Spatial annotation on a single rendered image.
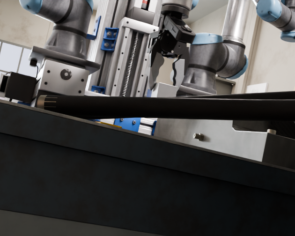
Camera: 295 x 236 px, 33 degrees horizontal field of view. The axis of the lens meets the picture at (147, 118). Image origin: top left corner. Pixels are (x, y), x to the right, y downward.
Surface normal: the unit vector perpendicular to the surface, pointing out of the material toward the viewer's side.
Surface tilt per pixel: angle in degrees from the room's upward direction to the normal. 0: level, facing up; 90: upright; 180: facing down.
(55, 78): 90
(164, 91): 91
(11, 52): 90
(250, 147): 90
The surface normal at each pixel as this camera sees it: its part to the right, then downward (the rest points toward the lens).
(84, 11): 0.76, 0.11
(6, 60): 0.29, -0.02
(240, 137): -0.90, -0.23
